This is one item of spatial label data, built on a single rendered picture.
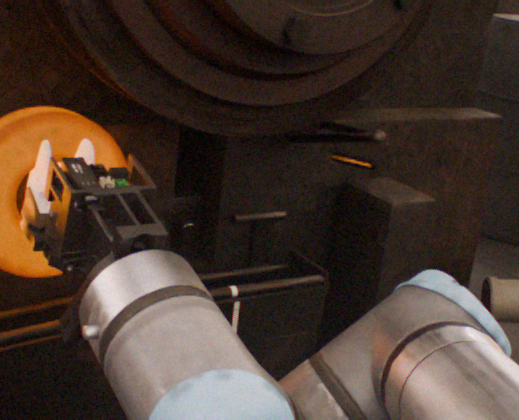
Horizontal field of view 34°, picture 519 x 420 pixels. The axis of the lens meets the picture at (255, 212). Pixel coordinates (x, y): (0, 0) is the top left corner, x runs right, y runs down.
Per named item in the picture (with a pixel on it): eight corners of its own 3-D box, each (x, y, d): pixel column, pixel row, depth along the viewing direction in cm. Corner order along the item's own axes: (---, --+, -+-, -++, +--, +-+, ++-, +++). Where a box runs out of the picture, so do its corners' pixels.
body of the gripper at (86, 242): (133, 149, 70) (194, 233, 62) (115, 232, 74) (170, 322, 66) (42, 151, 66) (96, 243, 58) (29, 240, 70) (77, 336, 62)
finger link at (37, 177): (51, 114, 75) (86, 169, 69) (42, 170, 78) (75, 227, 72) (16, 114, 73) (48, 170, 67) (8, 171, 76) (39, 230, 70)
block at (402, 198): (310, 348, 111) (335, 175, 104) (356, 339, 116) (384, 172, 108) (361, 388, 103) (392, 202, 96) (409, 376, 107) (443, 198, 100)
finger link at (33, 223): (63, 182, 74) (98, 240, 68) (61, 199, 75) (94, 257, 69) (10, 185, 71) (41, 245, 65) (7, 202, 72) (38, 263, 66)
